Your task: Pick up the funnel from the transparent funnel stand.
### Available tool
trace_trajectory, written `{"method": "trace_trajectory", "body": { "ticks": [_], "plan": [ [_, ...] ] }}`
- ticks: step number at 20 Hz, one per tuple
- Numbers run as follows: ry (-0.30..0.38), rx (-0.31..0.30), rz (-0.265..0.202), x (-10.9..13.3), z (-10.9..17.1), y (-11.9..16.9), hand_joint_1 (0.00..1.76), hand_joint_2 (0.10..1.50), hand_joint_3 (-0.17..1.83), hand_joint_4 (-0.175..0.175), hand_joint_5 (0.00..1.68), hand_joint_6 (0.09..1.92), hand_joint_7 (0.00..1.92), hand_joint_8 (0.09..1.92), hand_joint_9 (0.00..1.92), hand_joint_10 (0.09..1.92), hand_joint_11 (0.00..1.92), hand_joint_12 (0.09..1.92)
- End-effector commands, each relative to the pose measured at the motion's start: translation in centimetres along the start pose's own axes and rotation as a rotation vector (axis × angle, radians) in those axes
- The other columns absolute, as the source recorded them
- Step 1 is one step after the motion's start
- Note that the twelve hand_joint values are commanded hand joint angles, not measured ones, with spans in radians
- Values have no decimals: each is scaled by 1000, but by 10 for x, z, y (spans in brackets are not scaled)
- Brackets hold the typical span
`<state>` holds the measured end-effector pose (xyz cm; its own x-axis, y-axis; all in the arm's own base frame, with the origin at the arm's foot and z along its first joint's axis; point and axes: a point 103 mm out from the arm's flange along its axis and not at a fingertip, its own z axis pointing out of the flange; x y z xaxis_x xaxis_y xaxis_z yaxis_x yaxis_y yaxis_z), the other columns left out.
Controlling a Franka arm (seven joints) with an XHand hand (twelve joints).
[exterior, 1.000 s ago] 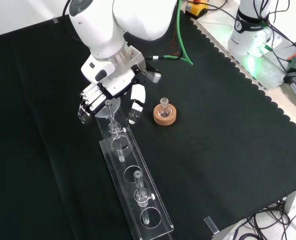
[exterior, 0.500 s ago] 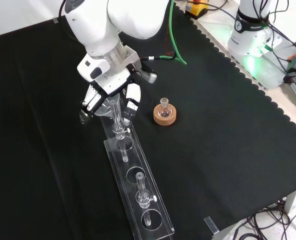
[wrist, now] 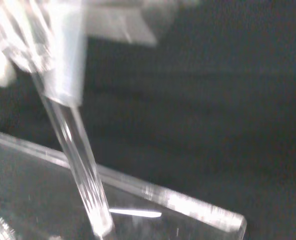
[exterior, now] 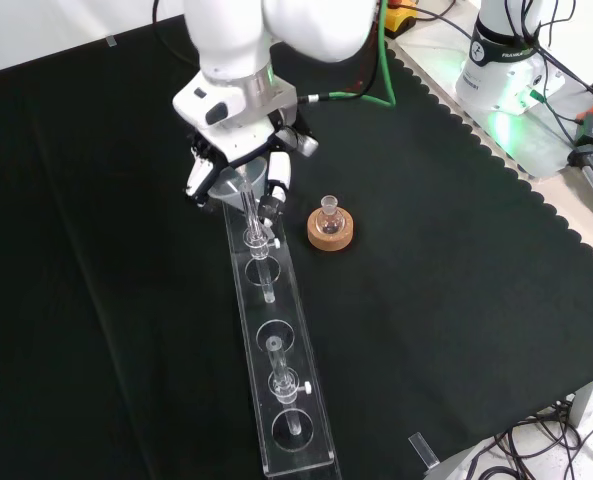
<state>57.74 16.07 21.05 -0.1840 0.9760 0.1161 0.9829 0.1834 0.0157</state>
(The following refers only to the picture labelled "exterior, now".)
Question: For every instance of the black cloth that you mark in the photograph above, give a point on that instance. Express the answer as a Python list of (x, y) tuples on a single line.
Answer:
[(126, 275)]

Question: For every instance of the grey metal base plate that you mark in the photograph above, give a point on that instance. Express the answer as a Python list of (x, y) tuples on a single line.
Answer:
[(541, 145)]

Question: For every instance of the small round-bottom glass flask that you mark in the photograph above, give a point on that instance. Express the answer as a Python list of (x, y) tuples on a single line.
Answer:
[(330, 220)]

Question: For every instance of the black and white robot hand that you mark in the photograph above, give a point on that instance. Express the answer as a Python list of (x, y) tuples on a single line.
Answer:
[(248, 145)]

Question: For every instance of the grey tape strip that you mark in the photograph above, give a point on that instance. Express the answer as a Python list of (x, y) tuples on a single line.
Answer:
[(111, 41), (423, 450)]

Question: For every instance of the translucent plastic funnel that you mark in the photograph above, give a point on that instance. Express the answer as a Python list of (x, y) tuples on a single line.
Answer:
[(231, 192)]

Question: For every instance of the yellow stop button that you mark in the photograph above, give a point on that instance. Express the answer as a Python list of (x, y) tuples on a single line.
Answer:
[(401, 22)]

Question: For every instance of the clear acrylic funnel stand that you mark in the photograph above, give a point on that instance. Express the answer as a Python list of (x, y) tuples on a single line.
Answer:
[(306, 350)]

